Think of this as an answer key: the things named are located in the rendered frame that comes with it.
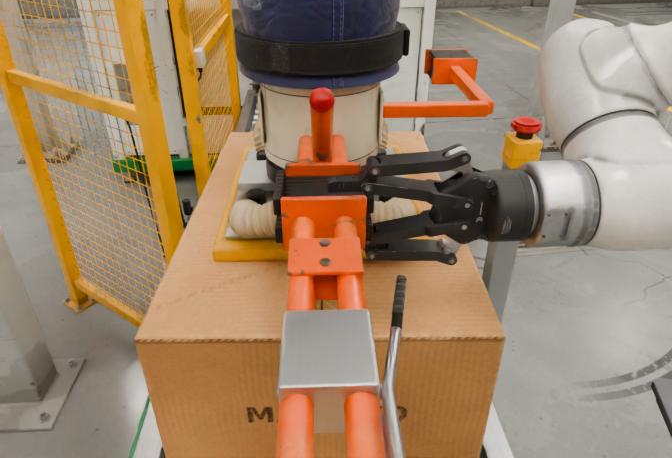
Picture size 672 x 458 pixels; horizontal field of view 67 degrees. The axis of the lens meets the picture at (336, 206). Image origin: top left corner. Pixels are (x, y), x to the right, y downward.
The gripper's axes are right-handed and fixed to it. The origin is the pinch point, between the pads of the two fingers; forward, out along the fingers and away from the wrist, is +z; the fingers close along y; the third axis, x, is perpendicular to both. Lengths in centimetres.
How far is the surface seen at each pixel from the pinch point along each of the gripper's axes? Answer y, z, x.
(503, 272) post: 58, -49, 63
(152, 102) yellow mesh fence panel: 15, 42, 83
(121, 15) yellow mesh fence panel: -6, 45, 83
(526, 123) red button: 16, -48, 64
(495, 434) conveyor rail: 60, -32, 16
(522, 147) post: 21, -48, 62
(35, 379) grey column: 107, 96, 78
